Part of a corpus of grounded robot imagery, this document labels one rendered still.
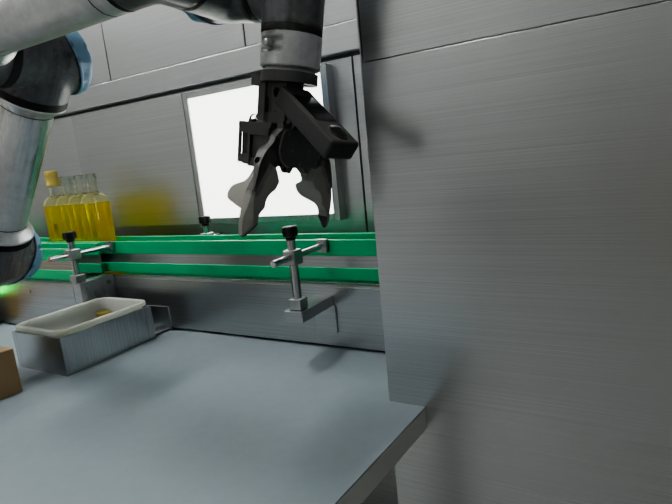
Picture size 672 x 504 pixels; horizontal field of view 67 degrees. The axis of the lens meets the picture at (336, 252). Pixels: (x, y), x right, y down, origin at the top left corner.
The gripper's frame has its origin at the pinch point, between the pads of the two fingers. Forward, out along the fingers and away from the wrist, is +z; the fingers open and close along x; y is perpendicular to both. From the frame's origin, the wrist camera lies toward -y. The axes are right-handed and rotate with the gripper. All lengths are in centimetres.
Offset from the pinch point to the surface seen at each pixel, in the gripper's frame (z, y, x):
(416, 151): -11.9, -9.7, -12.5
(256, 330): 29.4, 31.6, -23.2
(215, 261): 17, 45, -22
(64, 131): -7, 127, -23
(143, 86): -21, 88, -28
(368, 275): 12.0, 7.7, -29.0
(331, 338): 26.0, 13.4, -26.7
